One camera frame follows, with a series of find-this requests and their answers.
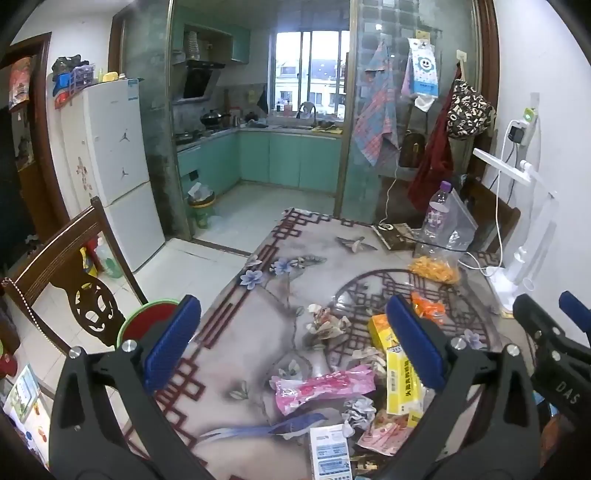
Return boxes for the white refrigerator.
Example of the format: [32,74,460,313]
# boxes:
[60,78,166,278]

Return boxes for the pink snack packet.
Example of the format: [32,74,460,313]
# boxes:
[358,408,423,455]

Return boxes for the pink plastic wrapper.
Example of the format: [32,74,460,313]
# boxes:
[270,364,377,416]

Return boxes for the kitchen window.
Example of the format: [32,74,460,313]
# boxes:
[274,30,352,116]

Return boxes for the dark wooden chair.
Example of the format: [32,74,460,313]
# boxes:
[455,175,522,254]

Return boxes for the white box with blue label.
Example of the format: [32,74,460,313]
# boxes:
[309,425,354,480]

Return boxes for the carved wooden chair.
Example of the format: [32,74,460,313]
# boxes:
[0,196,148,356]

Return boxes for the brown patterned bag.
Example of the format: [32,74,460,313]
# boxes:
[445,78,496,141]

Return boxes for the blue basket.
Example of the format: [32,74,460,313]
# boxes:
[52,69,100,97]

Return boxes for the plaid cloth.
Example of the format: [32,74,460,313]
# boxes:
[353,41,400,168]

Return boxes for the orange snack packet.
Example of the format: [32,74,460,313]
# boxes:
[411,292,448,326]

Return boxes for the white desk lamp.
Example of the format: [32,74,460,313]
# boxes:
[472,148,561,315]

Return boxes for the plastic bottle with purple cap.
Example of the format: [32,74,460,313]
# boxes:
[418,181,455,259]

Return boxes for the red basin with green rim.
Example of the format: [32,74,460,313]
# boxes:
[117,299,181,352]

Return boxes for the door poster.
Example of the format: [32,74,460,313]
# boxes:
[8,56,34,112]

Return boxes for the brown book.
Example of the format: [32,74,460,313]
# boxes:
[372,223,423,251]

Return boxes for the wall socket with charger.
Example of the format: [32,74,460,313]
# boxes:
[507,106,539,146]

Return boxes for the green trash bin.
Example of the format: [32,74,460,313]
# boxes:
[187,182,217,229]

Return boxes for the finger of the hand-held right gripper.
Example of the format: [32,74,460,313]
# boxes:
[558,291,591,347]
[513,294,591,370]

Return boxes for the green detergent bottle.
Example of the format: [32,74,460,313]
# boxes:
[95,235,123,278]

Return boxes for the yellow box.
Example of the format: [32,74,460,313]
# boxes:
[368,313,424,416]

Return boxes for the brown handbag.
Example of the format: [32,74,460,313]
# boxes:
[398,130,428,169]

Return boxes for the black range hood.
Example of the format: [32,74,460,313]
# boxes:
[173,58,227,102]

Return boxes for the colourful picture book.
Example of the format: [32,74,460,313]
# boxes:
[2,364,49,462]

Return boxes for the teal kitchen cabinets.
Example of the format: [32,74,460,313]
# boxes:
[177,129,343,197]

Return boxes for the white lamp cable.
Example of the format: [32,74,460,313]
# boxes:
[462,138,518,278]

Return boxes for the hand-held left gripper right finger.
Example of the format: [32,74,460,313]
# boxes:
[365,294,543,480]

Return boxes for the small crumpled paper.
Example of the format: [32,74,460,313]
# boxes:
[353,348,386,370]

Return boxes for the black wok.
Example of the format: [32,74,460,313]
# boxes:
[200,108,232,127]

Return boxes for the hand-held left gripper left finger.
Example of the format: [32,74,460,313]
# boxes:
[48,294,218,480]

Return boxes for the thin white charging cable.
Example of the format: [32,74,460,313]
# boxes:
[376,164,402,229]

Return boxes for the red cloth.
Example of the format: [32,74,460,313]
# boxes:
[407,92,455,213]

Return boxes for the floral paper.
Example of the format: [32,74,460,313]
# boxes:
[305,304,354,342]

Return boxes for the clear bag of orange snacks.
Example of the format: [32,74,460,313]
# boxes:
[409,189,478,284]

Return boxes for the blue and white hanging bag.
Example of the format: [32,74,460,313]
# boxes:
[407,37,438,112]

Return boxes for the crumpled white tissue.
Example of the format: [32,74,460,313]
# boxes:
[342,396,377,437]

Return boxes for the yellow floor item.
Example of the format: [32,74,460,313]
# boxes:
[79,247,99,278]

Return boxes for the dark wooden door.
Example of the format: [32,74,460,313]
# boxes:
[0,34,70,273]

